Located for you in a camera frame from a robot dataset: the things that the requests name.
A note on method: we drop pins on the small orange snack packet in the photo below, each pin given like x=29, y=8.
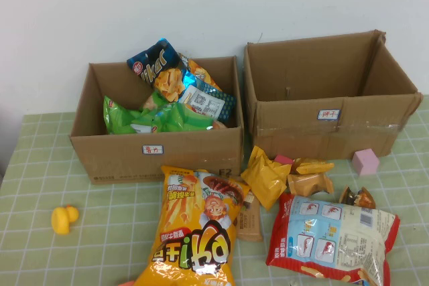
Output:
x=219, y=124

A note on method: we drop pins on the blue Jikar snack bag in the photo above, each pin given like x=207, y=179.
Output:
x=151, y=61

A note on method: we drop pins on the brown snack bar packet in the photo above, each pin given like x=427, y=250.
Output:
x=249, y=225

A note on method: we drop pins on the large yellow fries snack bag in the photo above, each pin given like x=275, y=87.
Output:
x=194, y=232

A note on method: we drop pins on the dotted blue bag white label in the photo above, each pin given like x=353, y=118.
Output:
x=204, y=102

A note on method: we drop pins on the green chips bag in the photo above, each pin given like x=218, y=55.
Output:
x=117, y=117
x=181, y=118

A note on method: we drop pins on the cardboard box marked F2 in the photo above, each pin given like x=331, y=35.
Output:
x=187, y=152

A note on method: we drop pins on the orange chips bag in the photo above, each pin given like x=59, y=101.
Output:
x=204, y=75

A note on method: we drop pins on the dark pink foam cube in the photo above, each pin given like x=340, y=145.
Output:
x=283, y=159

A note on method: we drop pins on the taped empty cardboard box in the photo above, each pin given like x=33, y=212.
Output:
x=301, y=132

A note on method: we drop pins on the small yellow orange packet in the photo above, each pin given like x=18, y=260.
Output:
x=313, y=166

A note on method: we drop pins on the tan biscuit packet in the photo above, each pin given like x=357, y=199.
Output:
x=308, y=183

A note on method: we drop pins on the light pink foam cube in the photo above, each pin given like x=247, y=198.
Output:
x=365, y=162

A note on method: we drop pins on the dark brown small packet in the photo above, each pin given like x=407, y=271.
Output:
x=360, y=199

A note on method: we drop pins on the red white shrimp cracker bag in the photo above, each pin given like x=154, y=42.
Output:
x=335, y=239

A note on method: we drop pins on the green checked tablecloth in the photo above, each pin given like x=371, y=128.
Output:
x=100, y=249

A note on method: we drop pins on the yellow rubber duck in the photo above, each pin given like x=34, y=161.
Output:
x=62, y=220

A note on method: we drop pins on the orange object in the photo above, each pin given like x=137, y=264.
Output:
x=127, y=283

